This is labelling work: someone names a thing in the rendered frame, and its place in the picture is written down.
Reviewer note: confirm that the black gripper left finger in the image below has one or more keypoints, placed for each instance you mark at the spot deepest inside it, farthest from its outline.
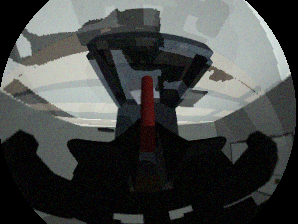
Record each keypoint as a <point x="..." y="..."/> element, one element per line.
<point x="122" y="152"/>

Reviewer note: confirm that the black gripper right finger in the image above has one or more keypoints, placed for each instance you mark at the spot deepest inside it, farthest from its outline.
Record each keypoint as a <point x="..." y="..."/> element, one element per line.
<point x="172" y="152"/>

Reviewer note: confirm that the red peg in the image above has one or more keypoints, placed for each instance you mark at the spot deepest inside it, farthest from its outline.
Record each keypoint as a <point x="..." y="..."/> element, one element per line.
<point x="148" y="116"/>

